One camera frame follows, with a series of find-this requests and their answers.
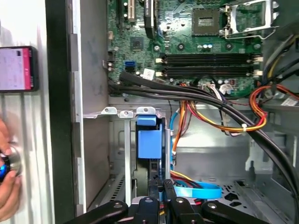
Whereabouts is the CPU socket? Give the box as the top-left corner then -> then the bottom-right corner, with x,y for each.
191,7 -> 222,37

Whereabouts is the grey metal drive cage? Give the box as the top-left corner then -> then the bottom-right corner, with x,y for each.
244,102 -> 299,187

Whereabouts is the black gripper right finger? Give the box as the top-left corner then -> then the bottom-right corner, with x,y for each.
163,179 -> 267,224

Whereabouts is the white expansion slot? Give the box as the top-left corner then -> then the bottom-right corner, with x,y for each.
127,0 -> 136,23

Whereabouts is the black phone with pink screen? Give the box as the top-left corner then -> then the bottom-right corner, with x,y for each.
0,46 -> 40,93

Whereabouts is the black PC case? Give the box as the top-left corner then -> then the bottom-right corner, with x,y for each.
45,0 -> 299,224

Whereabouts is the hard disk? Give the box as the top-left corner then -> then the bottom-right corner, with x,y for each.
135,114 -> 175,203

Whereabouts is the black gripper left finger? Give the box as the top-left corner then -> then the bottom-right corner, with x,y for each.
63,179 -> 162,224

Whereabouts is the blue data wire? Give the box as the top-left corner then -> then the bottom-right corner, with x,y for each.
169,111 -> 222,199

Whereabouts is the black RAM slot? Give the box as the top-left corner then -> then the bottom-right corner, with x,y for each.
155,53 -> 264,65
155,65 -> 264,79

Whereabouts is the grey metal disk bay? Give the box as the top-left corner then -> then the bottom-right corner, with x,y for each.
83,106 -> 176,210

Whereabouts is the person's hand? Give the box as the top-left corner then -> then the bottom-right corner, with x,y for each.
0,118 -> 23,222

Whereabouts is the green motherboard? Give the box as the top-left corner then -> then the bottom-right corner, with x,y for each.
107,0 -> 264,99

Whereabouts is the metal socket cover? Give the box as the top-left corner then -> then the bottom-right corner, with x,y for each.
223,0 -> 280,40

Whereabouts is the black graphics card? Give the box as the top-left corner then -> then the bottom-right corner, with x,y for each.
142,0 -> 157,40

